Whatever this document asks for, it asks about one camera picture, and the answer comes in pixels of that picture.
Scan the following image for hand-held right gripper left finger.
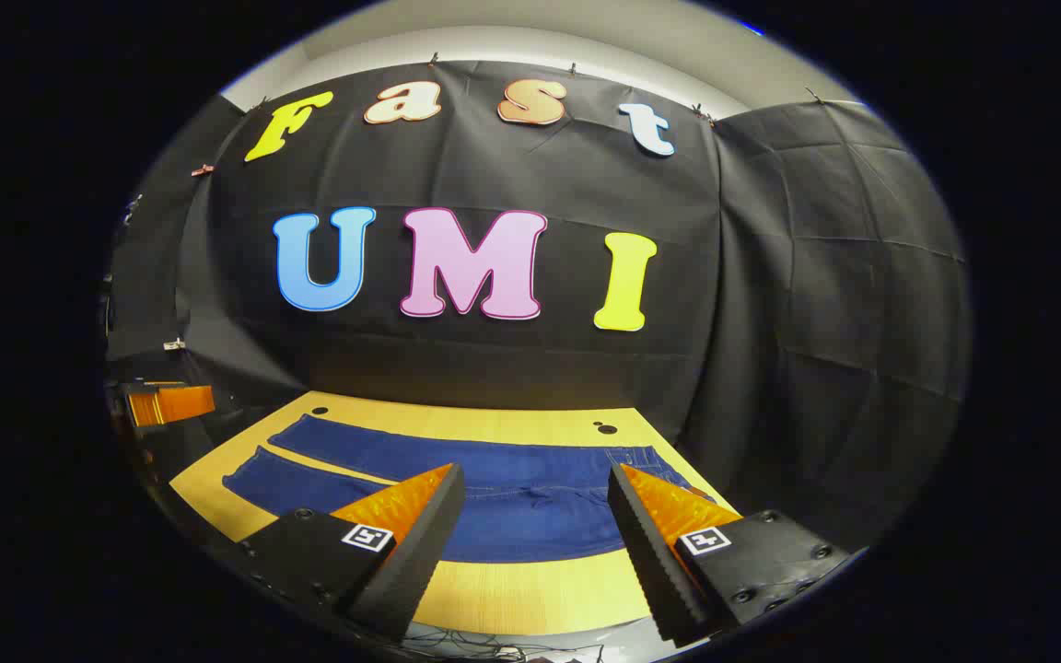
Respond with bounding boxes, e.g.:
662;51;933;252
234;462;467;644

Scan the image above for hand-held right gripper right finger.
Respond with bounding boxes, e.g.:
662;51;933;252
607;462;854;648

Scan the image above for blue denim jeans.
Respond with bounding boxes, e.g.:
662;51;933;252
222;413;725;564

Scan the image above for black backdrop cloth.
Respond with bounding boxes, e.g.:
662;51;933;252
105;60;972;553

